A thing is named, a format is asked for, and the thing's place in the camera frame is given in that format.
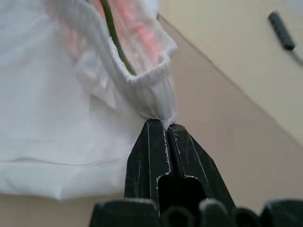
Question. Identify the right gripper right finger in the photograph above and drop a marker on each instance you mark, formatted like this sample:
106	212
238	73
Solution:
201	165

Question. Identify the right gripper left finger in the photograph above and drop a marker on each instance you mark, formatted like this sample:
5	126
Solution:
146	160

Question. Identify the white cloth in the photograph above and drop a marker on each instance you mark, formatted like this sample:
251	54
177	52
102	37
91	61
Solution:
47	118

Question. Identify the green stem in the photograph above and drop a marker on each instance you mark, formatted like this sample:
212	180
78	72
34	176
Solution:
115	39

